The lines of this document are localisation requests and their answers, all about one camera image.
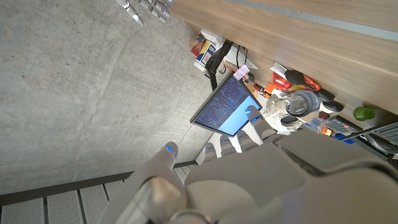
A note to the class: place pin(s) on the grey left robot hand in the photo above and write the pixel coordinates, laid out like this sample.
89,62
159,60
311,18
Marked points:
280,189

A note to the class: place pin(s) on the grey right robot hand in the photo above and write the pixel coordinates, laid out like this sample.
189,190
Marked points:
149,7

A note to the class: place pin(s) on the clear bottle with red cap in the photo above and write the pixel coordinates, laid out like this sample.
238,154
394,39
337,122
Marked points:
320,121

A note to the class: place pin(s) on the red plastic bag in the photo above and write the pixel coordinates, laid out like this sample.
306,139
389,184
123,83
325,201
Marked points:
281,83

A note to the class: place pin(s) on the colourful printed box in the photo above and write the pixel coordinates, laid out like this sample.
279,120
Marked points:
205,54

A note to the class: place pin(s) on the black keyboard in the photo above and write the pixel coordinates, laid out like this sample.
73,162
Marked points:
340,124

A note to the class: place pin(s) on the patterned cardboard tube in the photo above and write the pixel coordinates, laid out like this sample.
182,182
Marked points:
301,102

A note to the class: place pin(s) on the computer monitor with blue screen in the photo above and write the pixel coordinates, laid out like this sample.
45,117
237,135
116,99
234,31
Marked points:
225,105

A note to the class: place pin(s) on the small orange box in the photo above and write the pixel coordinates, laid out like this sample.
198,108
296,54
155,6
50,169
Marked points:
269,87

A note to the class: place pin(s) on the pink sticky note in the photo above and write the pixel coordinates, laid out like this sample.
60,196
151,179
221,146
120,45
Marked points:
241,72

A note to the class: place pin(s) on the green cup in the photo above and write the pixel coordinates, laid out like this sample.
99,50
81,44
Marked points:
363,113

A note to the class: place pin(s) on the black oval object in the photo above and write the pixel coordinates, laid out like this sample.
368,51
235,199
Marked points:
295,77

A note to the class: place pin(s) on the white flat box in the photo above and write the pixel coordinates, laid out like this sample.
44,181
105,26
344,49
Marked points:
278,69

